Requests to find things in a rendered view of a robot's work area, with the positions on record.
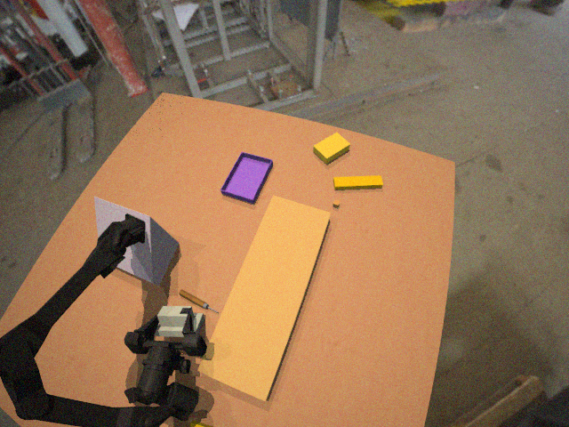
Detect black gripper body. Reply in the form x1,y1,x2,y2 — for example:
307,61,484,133
124,332,207,377

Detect purple rectangular tray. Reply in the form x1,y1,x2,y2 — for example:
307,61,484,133
220,151,273,204

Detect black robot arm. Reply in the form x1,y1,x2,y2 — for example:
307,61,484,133
0,213,199,427

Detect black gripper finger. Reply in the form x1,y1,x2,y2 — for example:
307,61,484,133
133,313,159,341
182,314,195,336

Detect light orange panel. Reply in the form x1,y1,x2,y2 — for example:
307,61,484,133
197,195,331,401

